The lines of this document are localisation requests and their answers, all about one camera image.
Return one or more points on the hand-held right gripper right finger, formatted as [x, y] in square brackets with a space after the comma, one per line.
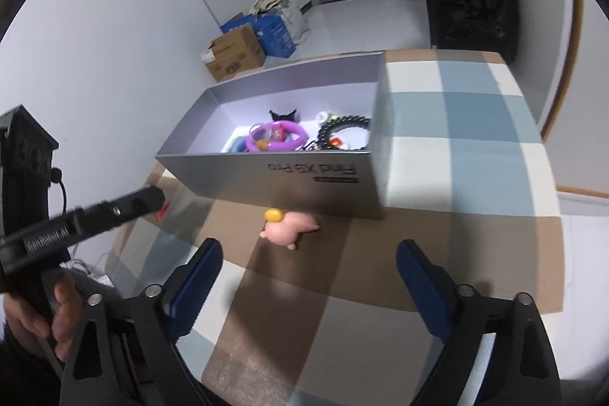
[426, 292]

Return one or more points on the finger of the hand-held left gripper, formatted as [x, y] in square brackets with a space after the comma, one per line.
[119, 211]

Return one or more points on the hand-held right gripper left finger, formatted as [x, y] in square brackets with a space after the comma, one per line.
[195, 287]

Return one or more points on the pink toy with yellow cap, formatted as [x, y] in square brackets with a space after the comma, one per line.
[285, 227]

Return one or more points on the grey cardboard box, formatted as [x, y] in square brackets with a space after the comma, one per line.
[309, 192]

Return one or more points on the person's left hand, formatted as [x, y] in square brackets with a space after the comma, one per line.
[66, 315]

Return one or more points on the checked tablecloth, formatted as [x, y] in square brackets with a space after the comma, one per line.
[476, 149]

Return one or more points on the black cat figure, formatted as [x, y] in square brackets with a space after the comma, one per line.
[284, 115]

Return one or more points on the brown cardboard box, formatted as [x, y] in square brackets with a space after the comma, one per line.
[233, 54]

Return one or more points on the blue cardboard box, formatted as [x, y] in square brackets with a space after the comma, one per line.
[276, 35]

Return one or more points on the white striped bag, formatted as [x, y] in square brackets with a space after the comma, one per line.
[285, 9]

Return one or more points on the wooden framed white board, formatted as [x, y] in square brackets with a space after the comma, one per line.
[573, 54]

